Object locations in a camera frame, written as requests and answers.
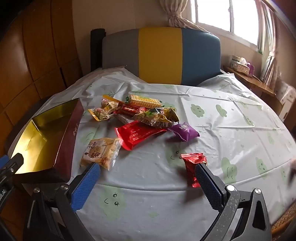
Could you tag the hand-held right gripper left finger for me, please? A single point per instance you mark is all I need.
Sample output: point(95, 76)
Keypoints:
point(85, 185)

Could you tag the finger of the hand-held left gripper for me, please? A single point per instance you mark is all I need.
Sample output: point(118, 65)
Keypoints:
point(13, 162)

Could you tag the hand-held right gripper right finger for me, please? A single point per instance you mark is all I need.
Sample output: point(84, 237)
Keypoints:
point(208, 187)

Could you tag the small red foil packet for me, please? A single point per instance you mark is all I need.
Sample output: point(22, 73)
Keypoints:
point(192, 162)

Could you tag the beige snack packet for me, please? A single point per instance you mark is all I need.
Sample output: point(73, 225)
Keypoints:
point(99, 150)

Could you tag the dark red gold-lined box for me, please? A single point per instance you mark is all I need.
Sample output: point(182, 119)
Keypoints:
point(46, 129)

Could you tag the purple snack packet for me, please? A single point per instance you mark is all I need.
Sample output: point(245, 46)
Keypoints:
point(185, 131)

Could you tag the large red white snack packet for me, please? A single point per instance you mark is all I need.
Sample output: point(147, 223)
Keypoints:
point(136, 136)

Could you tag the orange nut packet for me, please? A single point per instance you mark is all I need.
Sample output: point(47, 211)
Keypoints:
point(100, 114)

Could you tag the yellow green crinkled snack packet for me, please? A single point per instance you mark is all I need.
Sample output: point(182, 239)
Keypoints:
point(157, 117)

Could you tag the red snack bar packet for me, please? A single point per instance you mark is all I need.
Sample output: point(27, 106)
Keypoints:
point(129, 109)

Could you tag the yellow biscuit packet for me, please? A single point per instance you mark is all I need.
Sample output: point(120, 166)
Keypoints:
point(144, 101)

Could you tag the white green printed plastic tablecloth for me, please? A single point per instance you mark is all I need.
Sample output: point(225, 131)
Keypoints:
point(161, 176)

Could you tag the woven rattan mat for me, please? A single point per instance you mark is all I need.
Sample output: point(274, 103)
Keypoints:
point(285, 222)

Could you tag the wooden wardrobe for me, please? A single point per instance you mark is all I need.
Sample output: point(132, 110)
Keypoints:
point(34, 58)

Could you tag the wooden side table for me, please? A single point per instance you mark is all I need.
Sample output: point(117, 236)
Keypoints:
point(254, 81)

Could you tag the white bag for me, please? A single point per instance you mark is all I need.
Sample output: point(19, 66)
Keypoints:
point(288, 97)

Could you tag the tissue box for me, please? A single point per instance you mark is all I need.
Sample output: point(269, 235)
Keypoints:
point(239, 67)

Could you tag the purple box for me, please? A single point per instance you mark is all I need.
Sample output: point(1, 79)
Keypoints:
point(251, 69)

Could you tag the grey yellow blue headboard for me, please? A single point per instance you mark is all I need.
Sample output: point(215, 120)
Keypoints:
point(159, 55)

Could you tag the beige curtain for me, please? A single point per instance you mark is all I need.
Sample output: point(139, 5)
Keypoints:
point(277, 34)
point(173, 14)

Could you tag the window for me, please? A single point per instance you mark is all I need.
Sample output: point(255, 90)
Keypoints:
point(215, 14)

